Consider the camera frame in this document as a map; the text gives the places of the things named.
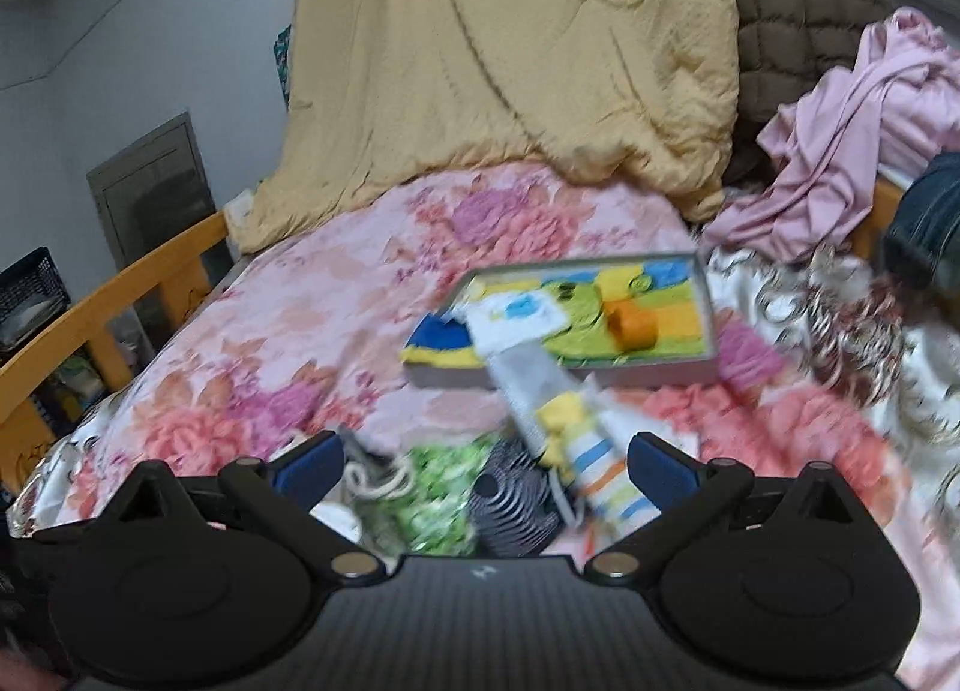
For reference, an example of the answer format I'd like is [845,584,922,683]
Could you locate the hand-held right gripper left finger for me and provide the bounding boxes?
[30,432,387,579]

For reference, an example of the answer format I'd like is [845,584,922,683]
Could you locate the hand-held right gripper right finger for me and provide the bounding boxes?
[581,432,923,579]

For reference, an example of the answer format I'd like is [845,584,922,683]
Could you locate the striped multicolour sock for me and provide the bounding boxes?
[538,391,655,551]

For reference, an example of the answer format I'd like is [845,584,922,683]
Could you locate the grey shallow box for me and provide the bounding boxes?
[405,252,721,390]

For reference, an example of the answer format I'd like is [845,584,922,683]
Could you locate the green patterned cloth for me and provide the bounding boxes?
[367,436,497,558]

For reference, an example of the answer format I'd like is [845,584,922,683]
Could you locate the orange cloth roll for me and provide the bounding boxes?
[604,301,661,352]

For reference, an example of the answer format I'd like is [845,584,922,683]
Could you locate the black white striped sock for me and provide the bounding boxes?
[469,436,565,561]

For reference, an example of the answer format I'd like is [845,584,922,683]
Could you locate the blue and yellow cloth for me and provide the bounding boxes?
[401,314,482,371]

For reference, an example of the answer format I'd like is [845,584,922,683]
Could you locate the white cloth with blue print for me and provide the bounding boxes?
[463,292,565,351]

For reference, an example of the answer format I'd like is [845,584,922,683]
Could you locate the black plastic crate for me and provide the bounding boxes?
[0,247,74,354]

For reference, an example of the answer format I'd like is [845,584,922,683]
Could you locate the blue jeans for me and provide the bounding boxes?
[874,151,960,296]

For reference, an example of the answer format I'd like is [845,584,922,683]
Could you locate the pink garment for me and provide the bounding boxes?
[700,7,960,266]

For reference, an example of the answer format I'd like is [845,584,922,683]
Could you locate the teal patterned cloth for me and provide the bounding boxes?
[272,23,295,109]

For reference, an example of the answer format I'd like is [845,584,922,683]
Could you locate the yellow quilted blanket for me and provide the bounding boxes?
[225,0,741,253]

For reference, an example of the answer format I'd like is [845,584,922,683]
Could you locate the brown quilted jacket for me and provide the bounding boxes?
[718,0,899,191]

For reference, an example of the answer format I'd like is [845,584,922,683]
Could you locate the white braided cord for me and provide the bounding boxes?
[341,428,419,513]

